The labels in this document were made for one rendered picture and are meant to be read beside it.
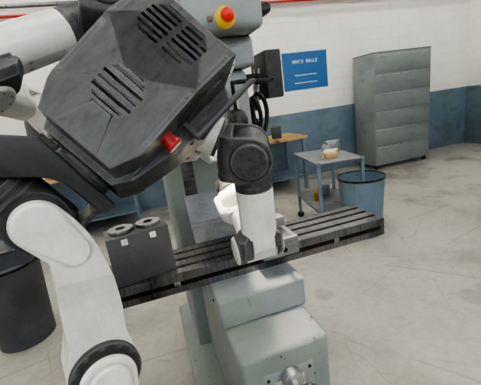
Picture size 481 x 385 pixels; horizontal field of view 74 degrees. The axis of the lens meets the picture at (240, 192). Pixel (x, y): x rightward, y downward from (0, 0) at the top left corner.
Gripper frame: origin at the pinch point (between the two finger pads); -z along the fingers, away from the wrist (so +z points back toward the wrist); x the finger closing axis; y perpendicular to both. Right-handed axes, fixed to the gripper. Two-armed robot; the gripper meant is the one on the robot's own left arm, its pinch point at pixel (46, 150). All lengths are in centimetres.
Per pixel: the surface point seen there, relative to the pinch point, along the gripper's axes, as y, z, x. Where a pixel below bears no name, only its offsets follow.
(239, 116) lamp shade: -33, 31, 43
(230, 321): -84, -4, 6
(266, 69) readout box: -21, 11, 92
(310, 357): -109, 12, 13
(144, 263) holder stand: -49, -13, 0
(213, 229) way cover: -61, -37, 41
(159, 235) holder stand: -44.6, -7.3, 10.1
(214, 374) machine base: -116, -64, -1
